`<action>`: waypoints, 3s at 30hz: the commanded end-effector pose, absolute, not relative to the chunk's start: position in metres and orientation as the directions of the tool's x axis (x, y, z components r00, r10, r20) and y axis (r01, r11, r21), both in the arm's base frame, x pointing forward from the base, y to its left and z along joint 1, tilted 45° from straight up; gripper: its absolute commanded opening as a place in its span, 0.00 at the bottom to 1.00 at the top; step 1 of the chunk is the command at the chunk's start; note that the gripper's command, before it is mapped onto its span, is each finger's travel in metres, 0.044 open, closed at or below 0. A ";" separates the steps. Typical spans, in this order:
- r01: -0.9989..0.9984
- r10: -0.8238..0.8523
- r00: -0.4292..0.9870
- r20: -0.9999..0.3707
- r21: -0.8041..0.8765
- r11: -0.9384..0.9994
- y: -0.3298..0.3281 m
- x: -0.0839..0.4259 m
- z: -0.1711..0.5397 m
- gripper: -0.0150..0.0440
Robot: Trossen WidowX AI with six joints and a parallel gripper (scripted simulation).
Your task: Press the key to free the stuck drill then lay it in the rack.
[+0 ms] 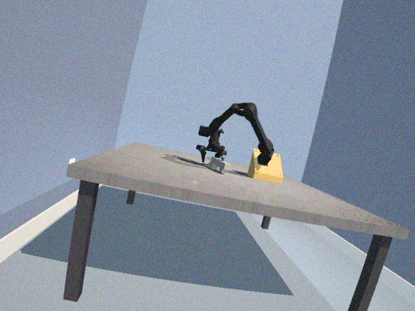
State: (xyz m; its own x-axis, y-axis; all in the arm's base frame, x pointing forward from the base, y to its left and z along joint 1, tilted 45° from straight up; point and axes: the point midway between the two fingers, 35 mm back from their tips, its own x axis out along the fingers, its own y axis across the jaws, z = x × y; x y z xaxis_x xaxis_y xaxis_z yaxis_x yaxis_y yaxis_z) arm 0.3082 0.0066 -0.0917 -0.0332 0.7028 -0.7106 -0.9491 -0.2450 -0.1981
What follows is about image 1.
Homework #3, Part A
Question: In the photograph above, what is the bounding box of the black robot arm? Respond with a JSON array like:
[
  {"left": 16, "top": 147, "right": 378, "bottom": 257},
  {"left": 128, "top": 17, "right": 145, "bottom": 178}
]
[{"left": 198, "top": 102, "right": 274, "bottom": 166}]

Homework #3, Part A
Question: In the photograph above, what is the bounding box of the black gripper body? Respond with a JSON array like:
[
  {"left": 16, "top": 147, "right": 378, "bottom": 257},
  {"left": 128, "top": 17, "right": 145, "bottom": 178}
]
[{"left": 196, "top": 138, "right": 227, "bottom": 156}]

